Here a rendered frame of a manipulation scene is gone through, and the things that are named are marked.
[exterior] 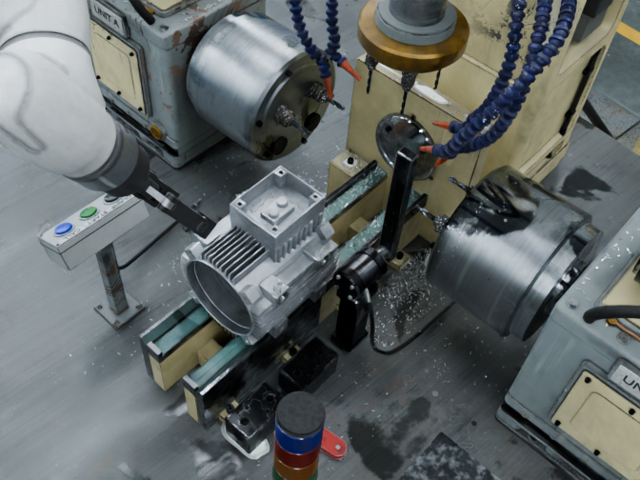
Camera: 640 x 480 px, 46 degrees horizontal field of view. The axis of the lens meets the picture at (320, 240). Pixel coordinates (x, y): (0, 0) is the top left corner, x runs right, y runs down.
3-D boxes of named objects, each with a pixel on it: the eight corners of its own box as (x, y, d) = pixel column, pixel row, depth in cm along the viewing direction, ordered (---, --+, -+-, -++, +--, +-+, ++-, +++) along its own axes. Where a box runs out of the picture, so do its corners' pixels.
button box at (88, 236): (130, 207, 137) (118, 182, 134) (151, 216, 132) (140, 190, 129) (49, 260, 128) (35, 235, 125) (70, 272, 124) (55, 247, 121)
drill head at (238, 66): (230, 56, 179) (226, -40, 160) (346, 133, 165) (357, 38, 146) (147, 106, 167) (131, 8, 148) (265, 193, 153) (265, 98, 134)
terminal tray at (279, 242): (278, 192, 132) (279, 164, 126) (324, 226, 128) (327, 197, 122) (229, 231, 126) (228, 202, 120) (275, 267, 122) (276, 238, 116)
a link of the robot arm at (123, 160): (83, 93, 91) (110, 113, 96) (35, 152, 90) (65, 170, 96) (132, 130, 87) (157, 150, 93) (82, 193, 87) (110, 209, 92)
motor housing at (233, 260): (260, 235, 146) (261, 166, 131) (336, 291, 138) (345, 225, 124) (183, 298, 135) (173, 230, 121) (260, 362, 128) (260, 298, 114)
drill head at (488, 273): (456, 207, 154) (485, 114, 134) (638, 328, 138) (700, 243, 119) (378, 278, 142) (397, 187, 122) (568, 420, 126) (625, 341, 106)
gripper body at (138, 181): (150, 153, 93) (184, 179, 101) (107, 119, 96) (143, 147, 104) (111, 202, 92) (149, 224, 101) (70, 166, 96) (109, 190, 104)
